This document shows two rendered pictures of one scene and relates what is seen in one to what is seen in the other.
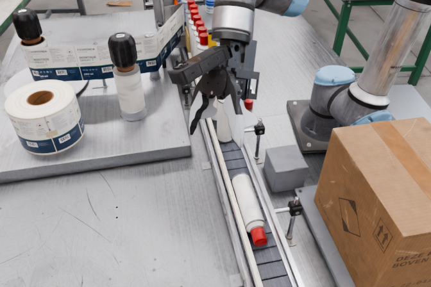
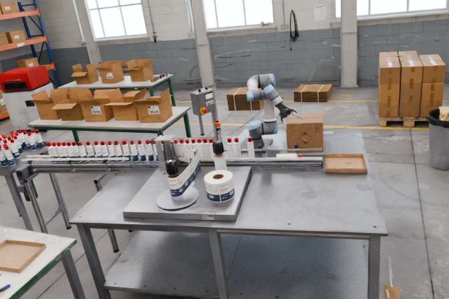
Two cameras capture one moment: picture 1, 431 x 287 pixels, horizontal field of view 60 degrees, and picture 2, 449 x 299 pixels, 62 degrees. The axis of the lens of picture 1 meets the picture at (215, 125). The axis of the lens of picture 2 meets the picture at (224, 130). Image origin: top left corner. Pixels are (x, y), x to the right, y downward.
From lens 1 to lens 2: 262 cm
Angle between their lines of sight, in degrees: 56
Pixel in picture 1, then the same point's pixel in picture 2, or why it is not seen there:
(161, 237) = (286, 179)
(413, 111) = not seen: hidden behind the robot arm
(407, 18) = not seen: hidden behind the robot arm
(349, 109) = (270, 126)
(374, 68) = (270, 111)
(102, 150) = (241, 183)
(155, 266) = (296, 181)
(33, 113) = (228, 177)
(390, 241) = (320, 127)
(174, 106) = not seen: hidden behind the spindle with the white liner
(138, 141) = (240, 176)
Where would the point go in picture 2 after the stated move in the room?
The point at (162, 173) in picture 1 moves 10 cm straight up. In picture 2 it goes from (256, 177) to (256, 166)
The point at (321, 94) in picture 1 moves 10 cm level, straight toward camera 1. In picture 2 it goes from (257, 130) to (266, 132)
